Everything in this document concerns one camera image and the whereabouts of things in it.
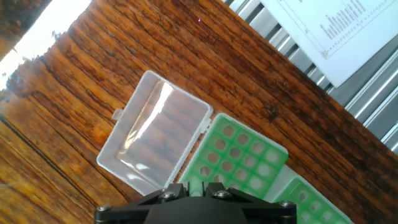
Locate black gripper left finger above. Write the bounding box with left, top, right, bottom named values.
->
left=95, top=183, right=190, bottom=224

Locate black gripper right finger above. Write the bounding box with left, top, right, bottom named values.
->
left=205, top=182, right=297, bottom=224

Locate clear box with green rack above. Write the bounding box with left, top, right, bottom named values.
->
left=96, top=70, right=289, bottom=202
left=264, top=164, right=355, bottom=224

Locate clear large pipette tip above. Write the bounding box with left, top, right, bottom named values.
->
left=189, top=180, right=205, bottom=197

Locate brown wooden board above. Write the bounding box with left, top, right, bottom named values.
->
left=0, top=0, right=398, bottom=224

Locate printed white paper sheet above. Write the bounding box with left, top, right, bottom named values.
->
left=260, top=0, right=398, bottom=88

